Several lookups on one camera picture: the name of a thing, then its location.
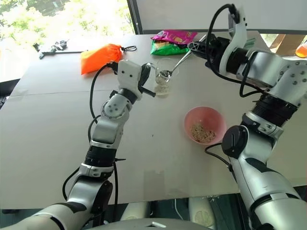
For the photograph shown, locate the oatmeal heap in bowl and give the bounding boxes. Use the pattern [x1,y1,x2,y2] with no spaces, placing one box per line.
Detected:
[189,122,217,141]

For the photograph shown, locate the long black rod tool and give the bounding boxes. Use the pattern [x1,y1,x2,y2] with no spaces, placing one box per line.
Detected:
[39,49,90,59]

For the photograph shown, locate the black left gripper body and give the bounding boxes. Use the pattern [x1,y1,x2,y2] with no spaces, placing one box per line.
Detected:
[138,63,151,91]

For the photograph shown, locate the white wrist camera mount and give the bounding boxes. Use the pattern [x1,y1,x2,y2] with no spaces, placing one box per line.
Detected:
[219,5,256,74]
[116,59,143,100]

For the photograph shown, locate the oatmeal heap in mug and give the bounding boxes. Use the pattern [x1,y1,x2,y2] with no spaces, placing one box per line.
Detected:
[153,71,172,98]

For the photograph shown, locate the orange drink bottle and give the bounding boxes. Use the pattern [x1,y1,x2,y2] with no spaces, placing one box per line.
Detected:
[295,38,307,59]

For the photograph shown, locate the silver metal spoon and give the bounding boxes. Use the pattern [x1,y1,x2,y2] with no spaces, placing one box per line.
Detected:
[157,34,207,80]

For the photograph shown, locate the white rounded shape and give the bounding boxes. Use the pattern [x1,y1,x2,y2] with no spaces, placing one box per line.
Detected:
[119,200,151,221]
[188,195,216,227]

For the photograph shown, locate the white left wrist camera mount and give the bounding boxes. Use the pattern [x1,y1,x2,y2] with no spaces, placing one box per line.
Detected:
[116,59,143,100]

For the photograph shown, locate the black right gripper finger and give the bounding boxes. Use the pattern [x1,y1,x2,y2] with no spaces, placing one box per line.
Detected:
[191,49,209,60]
[187,40,208,52]

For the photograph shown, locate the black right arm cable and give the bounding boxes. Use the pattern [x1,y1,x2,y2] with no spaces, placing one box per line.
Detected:
[204,3,270,173]

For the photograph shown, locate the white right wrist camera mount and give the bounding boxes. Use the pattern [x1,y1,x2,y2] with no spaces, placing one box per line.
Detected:
[219,5,256,74]

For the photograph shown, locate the magenta snack bag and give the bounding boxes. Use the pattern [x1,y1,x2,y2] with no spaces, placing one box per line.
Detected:
[150,29,199,46]

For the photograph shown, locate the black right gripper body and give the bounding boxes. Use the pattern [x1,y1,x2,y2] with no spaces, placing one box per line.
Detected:
[205,35,231,71]

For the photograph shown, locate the white board panel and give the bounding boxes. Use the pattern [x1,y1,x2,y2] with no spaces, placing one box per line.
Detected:
[135,0,307,35]

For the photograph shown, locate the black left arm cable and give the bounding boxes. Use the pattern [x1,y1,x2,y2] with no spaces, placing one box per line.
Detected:
[62,61,120,207]

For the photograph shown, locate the black key bunch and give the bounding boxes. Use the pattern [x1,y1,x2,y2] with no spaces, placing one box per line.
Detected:
[49,39,70,52]

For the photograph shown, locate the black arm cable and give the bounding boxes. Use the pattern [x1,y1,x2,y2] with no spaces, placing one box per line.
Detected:
[62,61,120,207]
[204,3,270,173]

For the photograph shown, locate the green snack bag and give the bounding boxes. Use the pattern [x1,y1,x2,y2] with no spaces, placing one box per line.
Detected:
[150,39,192,57]

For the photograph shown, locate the pink plastic bowl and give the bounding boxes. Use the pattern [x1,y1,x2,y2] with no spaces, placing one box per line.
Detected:
[184,106,227,145]

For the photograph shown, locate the clear glass mug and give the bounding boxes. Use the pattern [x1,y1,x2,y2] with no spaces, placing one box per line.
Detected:
[153,58,180,98]

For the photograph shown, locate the orange drawstring bag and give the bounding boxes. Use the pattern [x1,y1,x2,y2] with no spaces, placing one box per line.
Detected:
[80,43,124,76]

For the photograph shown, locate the dark window frame post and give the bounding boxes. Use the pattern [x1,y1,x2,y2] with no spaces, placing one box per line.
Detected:
[126,0,144,35]

